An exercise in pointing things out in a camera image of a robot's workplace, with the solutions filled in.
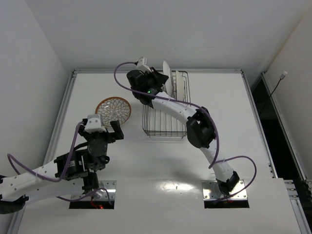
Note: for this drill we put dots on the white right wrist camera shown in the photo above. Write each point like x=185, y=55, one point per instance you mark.
x=141, y=65

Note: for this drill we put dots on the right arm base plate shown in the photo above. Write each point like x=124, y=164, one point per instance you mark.
x=211, y=191

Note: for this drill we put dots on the grey wire dish rack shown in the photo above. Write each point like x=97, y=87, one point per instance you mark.
x=159, y=124

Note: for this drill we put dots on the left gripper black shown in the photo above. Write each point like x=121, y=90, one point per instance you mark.
x=113, y=136

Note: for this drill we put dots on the floral plate orange rim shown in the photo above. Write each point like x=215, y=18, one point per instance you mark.
x=113, y=109
x=179, y=86

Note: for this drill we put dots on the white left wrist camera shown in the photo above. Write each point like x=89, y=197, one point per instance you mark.
x=95, y=124

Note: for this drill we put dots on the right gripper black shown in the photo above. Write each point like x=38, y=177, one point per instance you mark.
x=157, y=77

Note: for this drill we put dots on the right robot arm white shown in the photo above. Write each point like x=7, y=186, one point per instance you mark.
x=201, y=129

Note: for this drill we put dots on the white plate orange sunburst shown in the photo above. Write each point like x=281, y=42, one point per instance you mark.
x=169, y=85

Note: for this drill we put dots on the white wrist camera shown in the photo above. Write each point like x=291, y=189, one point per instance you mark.
x=95, y=124
x=141, y=65

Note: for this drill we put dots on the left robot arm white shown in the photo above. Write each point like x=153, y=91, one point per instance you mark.
x=87, y=155

